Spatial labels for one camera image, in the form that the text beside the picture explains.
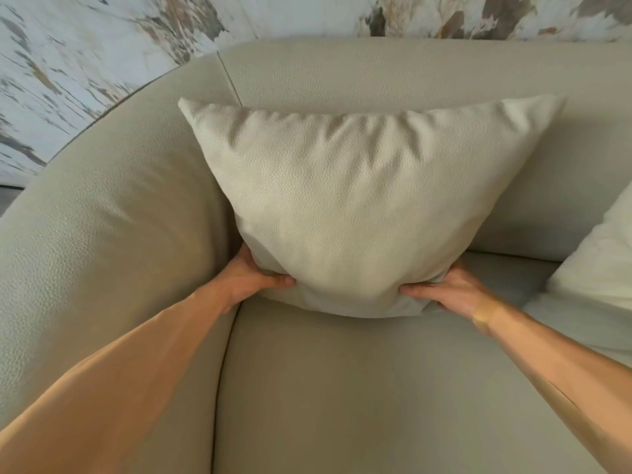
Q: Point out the beige leather sofa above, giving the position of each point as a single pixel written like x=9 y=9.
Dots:
x=316 y=291

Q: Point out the person's left forearm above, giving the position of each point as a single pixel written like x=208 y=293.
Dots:
x=106 y=385

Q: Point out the person's left hand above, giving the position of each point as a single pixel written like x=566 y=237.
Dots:
x=242 y=283

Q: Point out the white throw pillow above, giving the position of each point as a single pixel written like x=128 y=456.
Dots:
x=597 y=261

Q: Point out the person's right hand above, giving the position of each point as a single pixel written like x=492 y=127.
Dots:
x=459 y=293

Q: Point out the person's left thumb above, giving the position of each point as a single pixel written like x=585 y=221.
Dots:
x=279 y=281

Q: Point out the beige textured throw pillow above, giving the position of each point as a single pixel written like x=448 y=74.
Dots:
x=365 y=202

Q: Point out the person's right thumb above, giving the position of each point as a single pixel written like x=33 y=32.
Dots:
x=419 y=290

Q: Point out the person's right forearm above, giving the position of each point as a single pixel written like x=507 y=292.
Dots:
x=558 y=372

